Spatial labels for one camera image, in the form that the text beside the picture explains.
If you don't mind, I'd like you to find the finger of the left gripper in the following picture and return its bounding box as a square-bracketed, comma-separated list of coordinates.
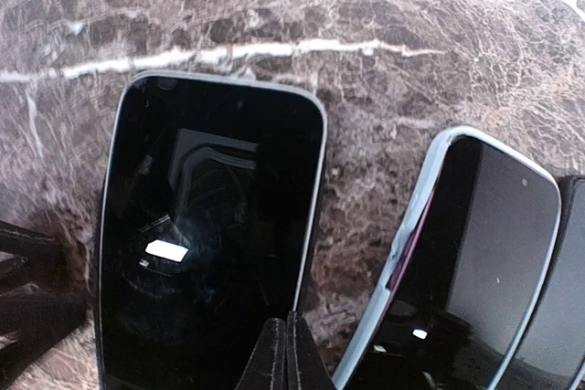
[1, 222, 87, 379]

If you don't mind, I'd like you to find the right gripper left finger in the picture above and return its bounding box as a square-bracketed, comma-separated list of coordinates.
[236, 318, 286, 390]

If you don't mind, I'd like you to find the silver white phone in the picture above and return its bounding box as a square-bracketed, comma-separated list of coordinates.
[95, 70, 327, 389]

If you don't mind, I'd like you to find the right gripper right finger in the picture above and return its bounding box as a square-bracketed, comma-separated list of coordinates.
[286, 312, 335, 390]

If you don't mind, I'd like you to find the black phone case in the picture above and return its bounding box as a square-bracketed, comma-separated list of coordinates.
[498, 175, 584, 389]

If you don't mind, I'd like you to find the light blue phone case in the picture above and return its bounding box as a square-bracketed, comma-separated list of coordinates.
[331, 126, 562, 390]

